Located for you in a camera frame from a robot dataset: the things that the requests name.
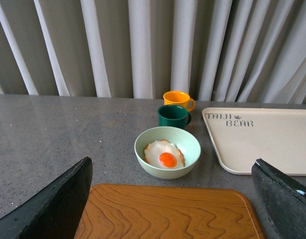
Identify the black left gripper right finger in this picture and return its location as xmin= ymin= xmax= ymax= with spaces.
xmin=251 ymin=159 xmax=306 ymax=239

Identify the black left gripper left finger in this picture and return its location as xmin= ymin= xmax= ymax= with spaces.
xmin=0 ymin=157 xmax=93 ymax=239

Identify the cream bear print tray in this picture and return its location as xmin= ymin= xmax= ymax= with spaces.
xmin=202 ymin=108 xmax=306 ymax=176

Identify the wooden cutting board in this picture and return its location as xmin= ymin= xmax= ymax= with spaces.
xmin=75 ymin=184 xmax=265 ymax=239

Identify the fake fried egg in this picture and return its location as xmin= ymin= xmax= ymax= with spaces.
xmin=144 ymin=139 xmax=185 ymax=169

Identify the light green bowl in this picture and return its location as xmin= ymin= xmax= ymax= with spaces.
xmin=134 ymin=126 xmax=201 ymax=179

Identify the dark green mug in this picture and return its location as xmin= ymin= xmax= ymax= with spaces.
xmin=157 ymin=105 xmax=192 ymax=129

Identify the yellow mug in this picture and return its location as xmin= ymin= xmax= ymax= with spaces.
xmin=163 ymin=91 xmax=195 ymax=112

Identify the white pleated curtain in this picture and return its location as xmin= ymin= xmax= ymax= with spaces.
xmin=0 ymin=0 xmax=306 ymax=104

